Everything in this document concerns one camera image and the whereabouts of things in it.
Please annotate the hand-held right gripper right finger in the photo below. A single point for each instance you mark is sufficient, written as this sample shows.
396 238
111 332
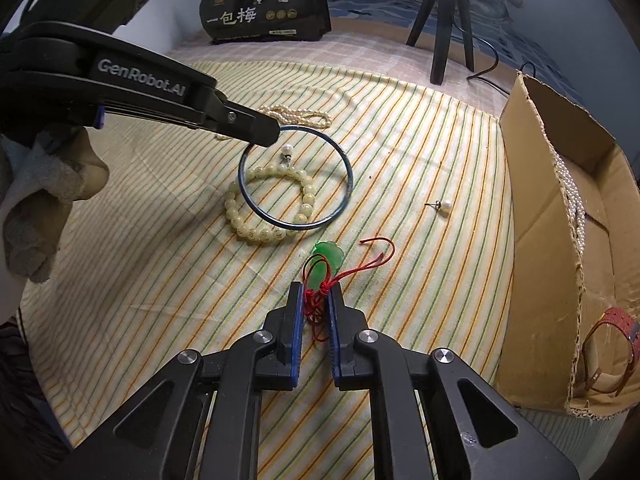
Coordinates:
334 340

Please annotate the blue metal bangle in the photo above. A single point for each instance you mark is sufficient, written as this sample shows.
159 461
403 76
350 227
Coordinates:
350 180

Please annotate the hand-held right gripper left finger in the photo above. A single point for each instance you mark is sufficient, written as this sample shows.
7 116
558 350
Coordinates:
295 330

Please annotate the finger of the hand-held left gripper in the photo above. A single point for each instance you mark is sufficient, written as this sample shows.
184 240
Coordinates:
250 125

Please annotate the black tripod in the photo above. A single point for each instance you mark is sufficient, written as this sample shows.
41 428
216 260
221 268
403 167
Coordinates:
442 35

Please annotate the cardboard box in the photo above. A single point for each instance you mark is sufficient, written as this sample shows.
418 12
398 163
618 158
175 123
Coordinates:
540 260

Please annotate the beige checked blanket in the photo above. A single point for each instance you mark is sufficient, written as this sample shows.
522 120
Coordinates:
375 55

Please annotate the blue patterned bedsheet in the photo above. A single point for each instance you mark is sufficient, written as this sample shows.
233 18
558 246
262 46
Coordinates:
380 7

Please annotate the pearl stud earring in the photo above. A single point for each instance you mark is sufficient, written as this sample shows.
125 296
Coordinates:
445 205
287 150

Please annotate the person's left hand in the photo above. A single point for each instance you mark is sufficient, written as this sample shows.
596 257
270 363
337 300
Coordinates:
45 200

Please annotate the black snack bag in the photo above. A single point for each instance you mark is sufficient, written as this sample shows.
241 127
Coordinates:
260 10

